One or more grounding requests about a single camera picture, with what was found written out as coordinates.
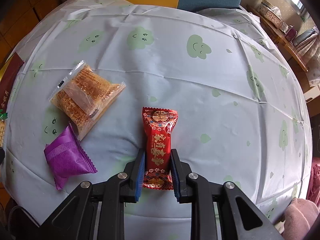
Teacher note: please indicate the purple small box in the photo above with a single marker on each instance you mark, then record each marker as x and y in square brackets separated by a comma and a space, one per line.
[291, 33]

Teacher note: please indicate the purple snack packet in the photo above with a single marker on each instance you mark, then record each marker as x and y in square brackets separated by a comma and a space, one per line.
[66, 158]

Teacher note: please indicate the white storage cabinet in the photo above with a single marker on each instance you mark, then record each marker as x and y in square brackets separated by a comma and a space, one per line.
[312, 98]

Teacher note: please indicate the wooden panel cabinet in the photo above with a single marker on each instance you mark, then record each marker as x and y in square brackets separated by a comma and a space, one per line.
[18, 18]

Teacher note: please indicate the brown rice cake packet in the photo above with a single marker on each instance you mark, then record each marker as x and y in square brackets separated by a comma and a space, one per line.
[84, 97]

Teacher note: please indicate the red wedding candy packet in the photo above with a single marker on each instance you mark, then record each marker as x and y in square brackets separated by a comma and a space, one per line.
[158, 126]

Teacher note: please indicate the pink cloth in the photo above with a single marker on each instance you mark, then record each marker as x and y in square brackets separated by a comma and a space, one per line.
[301, 214]

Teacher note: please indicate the soda cracker packet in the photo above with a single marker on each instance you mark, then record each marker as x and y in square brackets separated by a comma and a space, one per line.
[3, 118]

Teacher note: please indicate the wooden side shelf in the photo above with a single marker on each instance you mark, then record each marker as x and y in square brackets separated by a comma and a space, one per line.
[279, 38]

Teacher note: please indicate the tissue box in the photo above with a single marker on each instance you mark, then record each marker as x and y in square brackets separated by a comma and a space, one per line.
[273, 14]

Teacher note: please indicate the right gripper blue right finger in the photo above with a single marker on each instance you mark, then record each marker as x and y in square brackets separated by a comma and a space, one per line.
[174, 175]

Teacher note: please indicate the white cloud-print tablecloth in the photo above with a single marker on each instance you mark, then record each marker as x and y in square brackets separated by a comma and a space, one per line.
[242, 112]

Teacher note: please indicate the gold tin box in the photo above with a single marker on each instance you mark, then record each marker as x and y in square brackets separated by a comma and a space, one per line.
[8, 75]

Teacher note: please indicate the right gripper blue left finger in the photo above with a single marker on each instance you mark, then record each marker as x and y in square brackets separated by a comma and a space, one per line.
[139, 170]

